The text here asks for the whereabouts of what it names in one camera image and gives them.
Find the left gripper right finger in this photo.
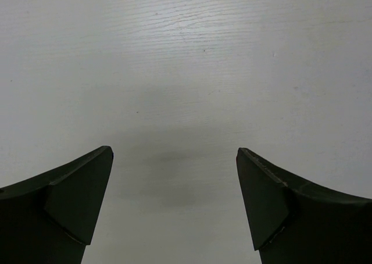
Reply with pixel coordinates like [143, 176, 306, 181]
[236, 148, 371, 264]

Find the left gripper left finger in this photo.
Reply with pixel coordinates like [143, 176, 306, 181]
[1, 146, 114, 264]

